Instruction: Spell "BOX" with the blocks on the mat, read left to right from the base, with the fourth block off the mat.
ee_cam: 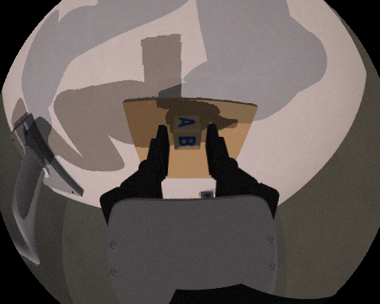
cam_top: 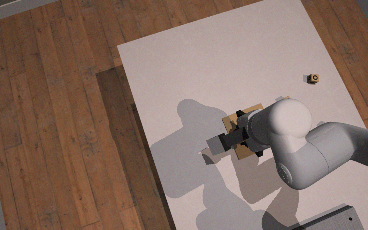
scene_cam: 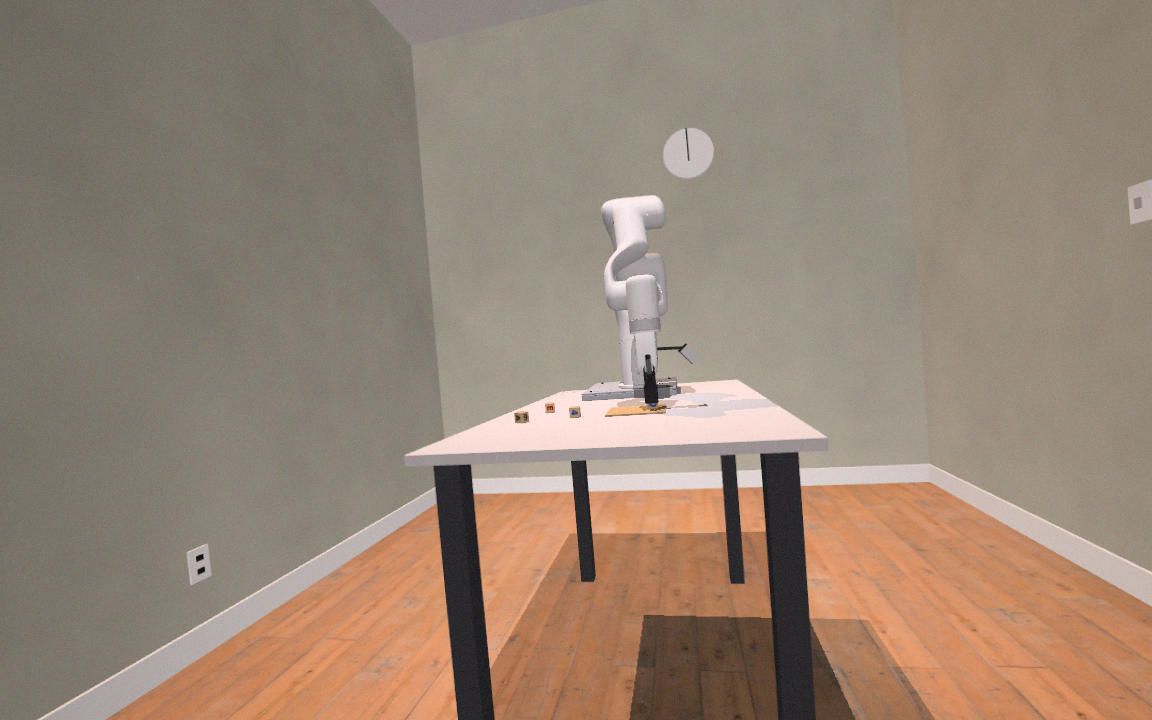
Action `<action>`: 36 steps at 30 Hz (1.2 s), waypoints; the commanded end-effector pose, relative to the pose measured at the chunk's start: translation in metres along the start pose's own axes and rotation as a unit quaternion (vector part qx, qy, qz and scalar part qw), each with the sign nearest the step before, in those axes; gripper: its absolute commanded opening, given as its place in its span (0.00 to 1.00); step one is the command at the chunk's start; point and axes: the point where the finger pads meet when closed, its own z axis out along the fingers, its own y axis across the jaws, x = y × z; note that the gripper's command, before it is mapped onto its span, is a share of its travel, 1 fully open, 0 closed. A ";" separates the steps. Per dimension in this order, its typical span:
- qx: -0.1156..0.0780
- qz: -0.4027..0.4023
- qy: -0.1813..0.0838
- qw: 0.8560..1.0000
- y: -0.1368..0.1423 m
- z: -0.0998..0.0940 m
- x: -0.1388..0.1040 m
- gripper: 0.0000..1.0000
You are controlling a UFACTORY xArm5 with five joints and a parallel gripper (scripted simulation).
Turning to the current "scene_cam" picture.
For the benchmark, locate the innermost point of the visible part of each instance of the tan square mat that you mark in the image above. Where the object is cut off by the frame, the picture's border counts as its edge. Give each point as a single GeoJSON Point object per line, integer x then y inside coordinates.
{"type": "Point", "coordinates": [635, 410]}

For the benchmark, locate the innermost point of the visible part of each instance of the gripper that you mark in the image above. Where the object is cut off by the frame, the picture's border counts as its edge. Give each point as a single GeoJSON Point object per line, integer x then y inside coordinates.
{"type": "Point", "coordinates": [646, 345]}

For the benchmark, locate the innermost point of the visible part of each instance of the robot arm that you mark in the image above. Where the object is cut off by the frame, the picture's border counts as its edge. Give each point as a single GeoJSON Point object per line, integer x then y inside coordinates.
{"type": "Point", "coordinates": [634, 297]}

